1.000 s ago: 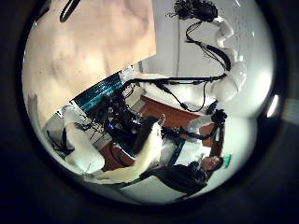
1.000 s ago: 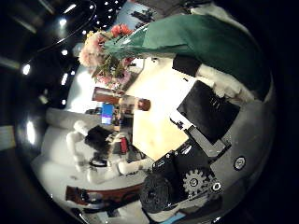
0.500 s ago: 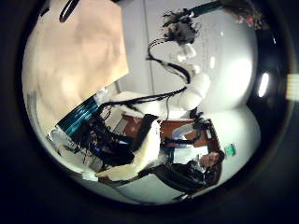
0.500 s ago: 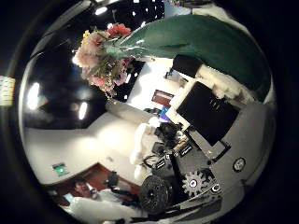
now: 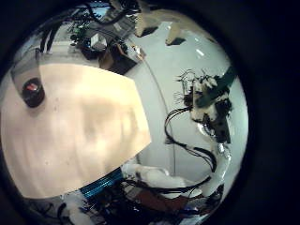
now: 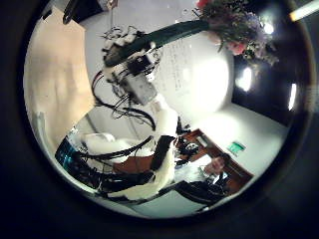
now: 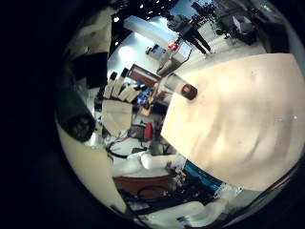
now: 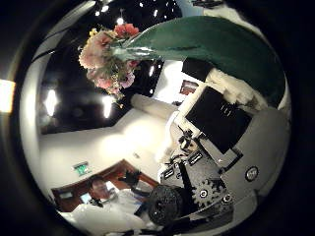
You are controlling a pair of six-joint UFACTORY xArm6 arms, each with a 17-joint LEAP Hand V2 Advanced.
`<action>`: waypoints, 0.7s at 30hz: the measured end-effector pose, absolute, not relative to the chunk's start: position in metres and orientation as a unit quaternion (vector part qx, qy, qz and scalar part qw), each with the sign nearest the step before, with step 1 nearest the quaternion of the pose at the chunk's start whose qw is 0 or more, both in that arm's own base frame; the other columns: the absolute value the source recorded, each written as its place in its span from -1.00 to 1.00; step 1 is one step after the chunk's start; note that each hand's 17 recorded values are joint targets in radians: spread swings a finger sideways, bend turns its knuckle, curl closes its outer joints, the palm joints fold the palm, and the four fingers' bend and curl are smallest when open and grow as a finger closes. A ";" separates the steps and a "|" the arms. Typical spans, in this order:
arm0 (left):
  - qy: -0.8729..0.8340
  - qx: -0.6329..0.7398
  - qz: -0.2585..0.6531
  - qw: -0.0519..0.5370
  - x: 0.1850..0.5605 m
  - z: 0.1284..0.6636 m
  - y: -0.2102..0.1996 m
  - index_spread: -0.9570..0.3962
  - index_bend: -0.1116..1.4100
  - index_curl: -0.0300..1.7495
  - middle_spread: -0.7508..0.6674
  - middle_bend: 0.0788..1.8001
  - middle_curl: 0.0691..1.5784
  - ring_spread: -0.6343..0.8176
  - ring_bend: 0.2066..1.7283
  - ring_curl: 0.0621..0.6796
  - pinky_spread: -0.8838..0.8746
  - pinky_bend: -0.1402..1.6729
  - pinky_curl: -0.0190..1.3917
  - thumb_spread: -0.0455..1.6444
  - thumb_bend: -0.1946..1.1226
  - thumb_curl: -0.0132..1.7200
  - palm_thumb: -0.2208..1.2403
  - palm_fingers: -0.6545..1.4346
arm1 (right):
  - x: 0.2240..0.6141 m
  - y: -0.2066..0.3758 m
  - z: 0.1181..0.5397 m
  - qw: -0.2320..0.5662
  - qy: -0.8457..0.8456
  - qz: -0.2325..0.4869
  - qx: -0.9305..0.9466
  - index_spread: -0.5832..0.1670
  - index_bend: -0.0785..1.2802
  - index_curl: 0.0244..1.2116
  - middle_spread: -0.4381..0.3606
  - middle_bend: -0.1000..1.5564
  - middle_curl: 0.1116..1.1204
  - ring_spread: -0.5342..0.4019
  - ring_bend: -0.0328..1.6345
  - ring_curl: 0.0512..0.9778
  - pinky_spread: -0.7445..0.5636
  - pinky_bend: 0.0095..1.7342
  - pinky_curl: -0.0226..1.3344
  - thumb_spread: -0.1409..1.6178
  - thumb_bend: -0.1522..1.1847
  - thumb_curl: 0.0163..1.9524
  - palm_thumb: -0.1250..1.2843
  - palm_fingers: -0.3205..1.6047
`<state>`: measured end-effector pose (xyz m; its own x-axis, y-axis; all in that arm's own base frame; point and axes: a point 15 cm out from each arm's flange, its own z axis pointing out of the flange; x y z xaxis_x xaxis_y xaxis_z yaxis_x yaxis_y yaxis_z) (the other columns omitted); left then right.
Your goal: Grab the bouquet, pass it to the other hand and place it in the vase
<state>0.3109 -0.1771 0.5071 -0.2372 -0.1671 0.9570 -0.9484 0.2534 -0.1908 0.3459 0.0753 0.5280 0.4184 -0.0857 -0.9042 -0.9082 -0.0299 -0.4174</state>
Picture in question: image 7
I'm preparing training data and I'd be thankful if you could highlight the red chair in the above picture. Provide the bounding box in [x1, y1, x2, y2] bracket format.
[144, 121, 154, 141]

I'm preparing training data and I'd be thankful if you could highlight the red-brown framed board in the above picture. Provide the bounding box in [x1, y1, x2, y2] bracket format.
[127, 63, 161, 86]

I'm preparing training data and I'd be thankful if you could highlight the small red box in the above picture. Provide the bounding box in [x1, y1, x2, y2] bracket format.
[167, 40, 181, 52]

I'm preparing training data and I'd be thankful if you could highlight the blue plastic crate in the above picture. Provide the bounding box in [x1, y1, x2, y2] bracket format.
[183, 159, 224, 192]

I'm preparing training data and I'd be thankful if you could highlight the person in dark clothes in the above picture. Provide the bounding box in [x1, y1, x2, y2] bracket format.
[166, 13, 213, 55]

